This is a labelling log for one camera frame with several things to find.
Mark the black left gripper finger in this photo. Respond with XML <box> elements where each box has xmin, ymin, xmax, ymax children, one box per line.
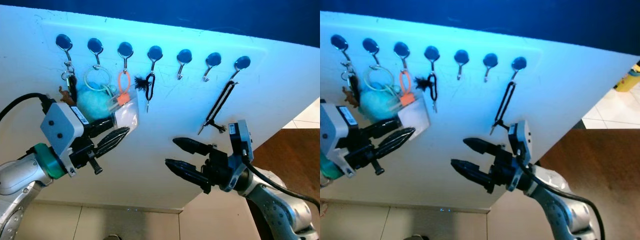
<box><xmin>372</xmin><ymin>126</ymin><xmax>416</xmax><ymax>160</ymax></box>
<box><xmin>87</xmin><ymin>117</ymin><xmax>117</xmax><ymax>139</ymax></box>
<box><xmin>362</xmin><ymin>118</ymin><xmax>401</xmax><ymax>139</ymax></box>
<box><xmin>93</xmin><ymin>126</ymin><xmax>132</xmax><ymax>159</ymax></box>

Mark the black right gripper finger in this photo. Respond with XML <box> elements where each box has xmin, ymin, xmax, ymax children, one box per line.
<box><xmin>449</xmin><ymin>158</ymin><xmax>494</xmax><ymax>188</ymax></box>
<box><xmin>164</xmin><ymin>158</ymin><xmax>209</xmax><ymax>187</ymax></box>
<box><xmin>172</xmin><ymin>137</ymin><xmax>214</xmax><ymax>156</ymax></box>
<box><xmin>462</xmin><ymin>137</ymin><xmax>499</xmax><ymax>157</ymax></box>

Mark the white hook board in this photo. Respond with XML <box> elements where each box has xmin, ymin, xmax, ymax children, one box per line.
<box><xmin>0</xmin><ymin>5</ymin><xmax>321</xmax><ymax>213</ymax></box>
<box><xmin>320</xmin><ymin>11</ymin><xmax>640</xmax><ymax>212</ymax></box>

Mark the metal hook with black base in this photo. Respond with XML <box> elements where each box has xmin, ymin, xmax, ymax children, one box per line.
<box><xmin>362</xmin><ymin>38</ymin><xmax>380</xmax><ymax>67</ymax></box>
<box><xmin>117</xmin><ymin>41</ymin><xmax>134</xmax><ymax>73</ymax></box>
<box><xmin>202</xmin><ymin>52</ymin><xmax>222</xmax><ymax>83</ymax></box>
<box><xmin>147</xmin><ymin>45</ymin><xmax>164</xmax><ymax>75</ymax></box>
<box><xmin>510</xmin><ymin>56</ymin><xmax>528</xmax><ymax>82</ymax></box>
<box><xmin>424</xmin><ymin>45</ymin><xmax>441</xmax><ymax>75</ymax></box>
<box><xmin>483</xmin><ymin>53</ymin><xmax>499</xmax><ymax>83</ymax></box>
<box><xmin>231</xmin><ymin>55</ymin><xmax>252</xmax><ymax>81</ymax></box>
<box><xmin>87</xmin><ymin>37</ymin><xmax>104</xmax><ymax>68</ymax></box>
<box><xmin>55</xmin><ymin>33</ymin><xmax>74</xmax><ymax>66</ymax></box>
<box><xmin>454</xmin><ymin>49</ymin><xmax>470</xmax><ymax>81</ymax></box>
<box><xmin>330</xmin><ymin>34</ymin><xmax>349</xmax><ymax>66</ymax></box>
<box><xmin>176</xmin><ymin>49</ymin><xmax>193</xmax><ymax>81</ymax></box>
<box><xmin>393</xmin><ymin>41</ymin><xmax>411</xmax><ymax>71</ymax></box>

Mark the orange tag with clear pouch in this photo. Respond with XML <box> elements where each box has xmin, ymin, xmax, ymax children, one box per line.
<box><xmin>397</xmin><ymin>70</ymin><xmax>432</xmax><ymax>129</ymax></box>
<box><xmin>111</xmin><ymin>70</ymin><xmax>140</xmax><ymax>132</ymax></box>

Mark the key bunch with brown figurine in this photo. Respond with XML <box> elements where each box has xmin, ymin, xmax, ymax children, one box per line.
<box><xmin>341</xmin><ymin>60</ymin><xmax>362</xmax><ymax>108</ymax></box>
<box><xmin>57</xmin><ymin>60</ymin><xmax>80</xmax><ymax>107</ymax></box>

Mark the black carabiner with tassel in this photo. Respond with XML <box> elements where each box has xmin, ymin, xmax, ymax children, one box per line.
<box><xmin>415</xmin><ymin>74</ymin><xmax>440</xmax><ymax>114</ymax></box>
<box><xmin>134</xmin><ymin>72</ymin><xmax>156</xmax><ymax>114</ymax></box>

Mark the yellow container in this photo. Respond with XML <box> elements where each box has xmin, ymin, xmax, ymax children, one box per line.
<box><xmin>615</xmin><ymin>62</ymin><xmax>640</xmax><ymax>93</ymax></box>

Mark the teal fluffy pompom keychain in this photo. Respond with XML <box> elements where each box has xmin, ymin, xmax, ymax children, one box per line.
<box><xmin>359</xmin><ymin>65</ymin><xmax>401</xmax><ymax>122</ymax></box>
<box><xmin>76</xmin><ymin>64</ymin><xmax>118</xmax><ymax>122</ymax></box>

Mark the black strap loop with key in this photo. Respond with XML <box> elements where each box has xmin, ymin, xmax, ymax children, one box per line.
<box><xmin>491</xmin><ymin>80</ymin><xmax>518</xmax><ymax>137</ymax></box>
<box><xmin>197</xmin><ymin>79</ymin><xmax>236</xmax><ymax>136</ymax></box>

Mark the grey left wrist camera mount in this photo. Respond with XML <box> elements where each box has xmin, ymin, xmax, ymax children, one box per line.
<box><xmin>320</xmin><ymin>100</ymin><xmax>362</xmax><ymax>178</ymax></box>
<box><xmin>40</xmin><ymin>102</ymin><xmax>90</xmax><ymax>177</ymax></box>

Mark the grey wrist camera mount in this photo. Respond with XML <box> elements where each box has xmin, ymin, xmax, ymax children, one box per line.
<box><xmin>40</xmin><ymin>102</ymin><xmax>90</xmax><ymax>177</ymax></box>
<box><xmin>222</xmin><ymin>119</ymin><xmax>255</xmax><ymax>193</ymax></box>
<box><xmin>320</xmin><ymin>100</ymin><xmax>362</xmax><ymax>178</ymax></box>
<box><xmin>506</xmin><ymin>119</ymin><xmax>534</xmax><ymax>193</ymax></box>

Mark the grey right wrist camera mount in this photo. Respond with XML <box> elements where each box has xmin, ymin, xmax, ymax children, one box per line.
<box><xmin>222</xmin><ymin>119</ymin><xmax>255</xmax><ymax>193</ymax></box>
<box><xmin>506</xmin><ymin>119</ymin><xmax>534</xmax><ymax>193</ymax></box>

